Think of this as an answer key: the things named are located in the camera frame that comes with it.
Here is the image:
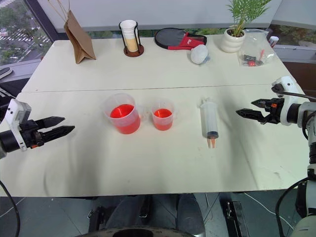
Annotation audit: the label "clear plastic syringe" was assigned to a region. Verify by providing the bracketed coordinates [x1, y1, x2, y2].
[198, 96, 221, 149]

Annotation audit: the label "dark rounded base shape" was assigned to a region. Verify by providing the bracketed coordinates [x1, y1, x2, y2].
[82, 227, 206, 237]

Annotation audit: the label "small red black parts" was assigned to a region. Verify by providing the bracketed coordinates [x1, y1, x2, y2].
[241, 48, 267, 67]

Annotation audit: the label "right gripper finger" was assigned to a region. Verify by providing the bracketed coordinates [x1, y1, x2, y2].
[250, 98, 273, 108]
[235, 108, 268, 122]

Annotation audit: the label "cup stack in black holder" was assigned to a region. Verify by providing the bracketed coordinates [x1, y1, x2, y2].
[118, 20, 145, 58]

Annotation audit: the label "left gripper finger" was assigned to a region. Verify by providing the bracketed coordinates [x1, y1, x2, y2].
[40, 125, 76, 145]
[36, 116, 66, 129]

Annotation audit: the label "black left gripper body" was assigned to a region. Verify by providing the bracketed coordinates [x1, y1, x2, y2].
[18, 119, 45, 150]

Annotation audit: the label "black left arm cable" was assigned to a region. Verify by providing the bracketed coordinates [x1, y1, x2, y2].
[0, 179, 21, 237]

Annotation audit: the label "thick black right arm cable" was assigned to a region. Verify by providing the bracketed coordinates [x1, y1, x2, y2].
[275, 180, 310, 237]

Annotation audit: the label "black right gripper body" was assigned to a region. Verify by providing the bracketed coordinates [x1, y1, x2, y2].
[263, 97, 285, 124]

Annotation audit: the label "white floor cable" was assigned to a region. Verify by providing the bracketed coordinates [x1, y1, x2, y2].
[243, 192, 297, 232]

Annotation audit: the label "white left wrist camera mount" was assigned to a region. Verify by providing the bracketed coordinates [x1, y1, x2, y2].
[4, 98, 33, 152]

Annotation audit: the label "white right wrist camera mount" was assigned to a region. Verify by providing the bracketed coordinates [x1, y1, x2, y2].
[271, 76, 301, 125]

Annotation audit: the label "small beaker with red liquid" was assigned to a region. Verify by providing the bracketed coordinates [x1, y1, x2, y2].
[147, 97, 177, 131]

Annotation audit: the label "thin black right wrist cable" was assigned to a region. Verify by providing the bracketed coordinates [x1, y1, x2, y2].
[271, 89, 316, 102]

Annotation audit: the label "brown paper bag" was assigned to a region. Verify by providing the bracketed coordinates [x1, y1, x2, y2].
[48, 0, 97, 66]

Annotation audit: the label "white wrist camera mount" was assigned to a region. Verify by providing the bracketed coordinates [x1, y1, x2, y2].
[4, 98, 33, 152]
[271, 76, 301, 125]

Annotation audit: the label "white crumpled plastic lid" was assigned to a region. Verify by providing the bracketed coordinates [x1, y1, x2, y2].
[189, 45, 211, 66]

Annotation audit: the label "black metal stand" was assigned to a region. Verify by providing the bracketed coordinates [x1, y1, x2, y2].
[225, 200, 244, 237]
[87, 205, 106, 233]

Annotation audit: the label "large beaker with red liquid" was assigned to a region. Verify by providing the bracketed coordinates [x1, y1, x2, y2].
[103, 93, 144, 135]

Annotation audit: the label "grey rounded leg shape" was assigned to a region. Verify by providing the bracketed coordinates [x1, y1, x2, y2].
[175, 194, 206, 235]
[111, 195, 149, 232]

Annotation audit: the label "white paper cup stack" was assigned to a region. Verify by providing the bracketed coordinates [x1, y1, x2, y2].
[119, 20, 138, 53]

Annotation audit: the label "green plant in white pot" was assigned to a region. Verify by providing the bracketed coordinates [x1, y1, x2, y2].
[220, 0, 273, 53]

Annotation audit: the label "clear plastic zip bag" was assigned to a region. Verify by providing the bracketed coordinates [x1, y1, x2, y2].
[237, 29, 276, 68]

